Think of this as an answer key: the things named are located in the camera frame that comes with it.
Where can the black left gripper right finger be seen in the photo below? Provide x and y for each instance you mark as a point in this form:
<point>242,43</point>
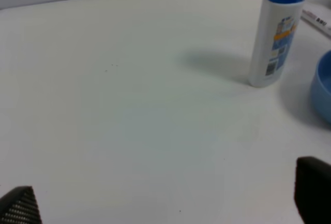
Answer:
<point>312,190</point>

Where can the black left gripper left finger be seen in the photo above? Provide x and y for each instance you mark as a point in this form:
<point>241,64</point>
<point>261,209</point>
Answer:
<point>20,206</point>

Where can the red white marker pen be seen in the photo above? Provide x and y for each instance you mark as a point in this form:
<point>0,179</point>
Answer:
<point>317,22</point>

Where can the blue plastic bowl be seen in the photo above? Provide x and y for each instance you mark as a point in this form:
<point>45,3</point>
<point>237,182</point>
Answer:
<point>320,88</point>

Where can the white bottle blue cap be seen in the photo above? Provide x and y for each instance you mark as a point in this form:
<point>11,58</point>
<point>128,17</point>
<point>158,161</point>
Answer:
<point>277,25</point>

